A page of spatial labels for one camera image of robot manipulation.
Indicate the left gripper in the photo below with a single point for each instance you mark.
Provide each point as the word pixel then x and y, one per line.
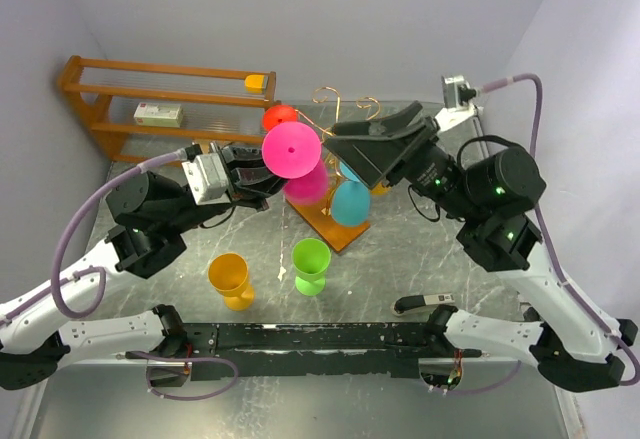
pixel 250 181

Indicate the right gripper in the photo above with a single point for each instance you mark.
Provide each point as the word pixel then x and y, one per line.
pixel 384 148

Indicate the pink wine glass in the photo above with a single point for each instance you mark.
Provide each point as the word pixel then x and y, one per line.
pixel 293 151

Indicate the orange wine glass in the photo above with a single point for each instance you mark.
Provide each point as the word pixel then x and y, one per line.
pixel 380 189
pixel 229 275

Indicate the red wine glass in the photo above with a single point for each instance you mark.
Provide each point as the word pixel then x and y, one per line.
pixel 278 114

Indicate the blue wine glass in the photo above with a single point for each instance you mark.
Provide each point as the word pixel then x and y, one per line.
pixel 351 201

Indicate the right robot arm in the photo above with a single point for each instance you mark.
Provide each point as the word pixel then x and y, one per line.
pixel 574 345

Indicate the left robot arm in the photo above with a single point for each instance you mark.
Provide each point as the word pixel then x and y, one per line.
pixel 152 204

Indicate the green wine glass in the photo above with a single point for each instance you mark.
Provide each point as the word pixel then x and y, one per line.
pixel 311 259

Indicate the wooden shelf rack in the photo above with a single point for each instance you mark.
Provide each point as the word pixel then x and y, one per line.
pixel 104 95

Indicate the yellow block on shelf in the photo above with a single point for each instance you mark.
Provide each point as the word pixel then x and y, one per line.
pixel 256 83

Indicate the white box on shelf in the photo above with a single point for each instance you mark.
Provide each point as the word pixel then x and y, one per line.
pixel 158 114

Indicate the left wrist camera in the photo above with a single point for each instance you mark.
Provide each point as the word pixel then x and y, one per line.
pixel 207 179

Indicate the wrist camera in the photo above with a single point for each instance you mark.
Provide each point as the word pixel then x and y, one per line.
pixel 207 179
pixel 458 102

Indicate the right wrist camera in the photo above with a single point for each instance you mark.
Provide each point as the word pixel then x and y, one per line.
pixel 458 102

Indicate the gold wire glass rack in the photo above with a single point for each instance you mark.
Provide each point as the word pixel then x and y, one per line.
pixel 318 215

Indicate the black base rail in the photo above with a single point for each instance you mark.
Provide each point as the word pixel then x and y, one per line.
pixel 387 348

